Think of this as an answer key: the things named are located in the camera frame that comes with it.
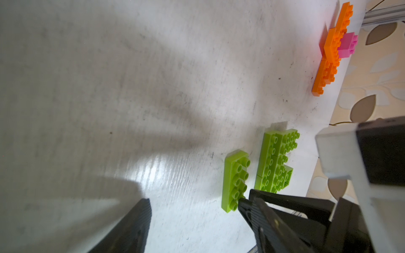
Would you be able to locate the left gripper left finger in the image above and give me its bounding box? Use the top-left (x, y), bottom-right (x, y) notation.
top-left (90, 198), bottom-right (152, 253)

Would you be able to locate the green lego brick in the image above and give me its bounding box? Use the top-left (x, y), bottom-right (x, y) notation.
top-left (264, 129), bottom-right (300, 156)
top-left (221, 150), bottom-right (251, 213)
top-left (254, 155), bottom-right (293, 194)

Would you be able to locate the orange lego brick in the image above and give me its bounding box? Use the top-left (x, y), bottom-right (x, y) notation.
top-left (324, 28), bottom-right (342, 66)
top-left (335, 2), bottom-right (353, 33)
top-left (312, 57), bottom-right (337, 97)

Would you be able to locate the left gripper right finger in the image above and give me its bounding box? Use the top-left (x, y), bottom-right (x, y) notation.
top-left (251, 198), bottom-right (313, 253)

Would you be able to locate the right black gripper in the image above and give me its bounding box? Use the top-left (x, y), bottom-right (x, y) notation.
top-left (238, 189), bottom-right (373, 253)

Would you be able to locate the pink lego brick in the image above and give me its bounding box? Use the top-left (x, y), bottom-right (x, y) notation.
top-left (338, 32), bottom-right (358, 59)

